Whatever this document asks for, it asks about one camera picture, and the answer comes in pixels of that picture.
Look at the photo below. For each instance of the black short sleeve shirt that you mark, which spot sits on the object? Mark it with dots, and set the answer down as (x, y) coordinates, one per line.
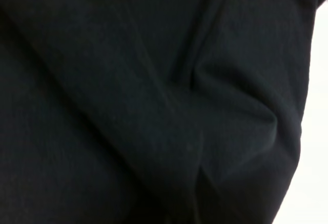
(151, 111)

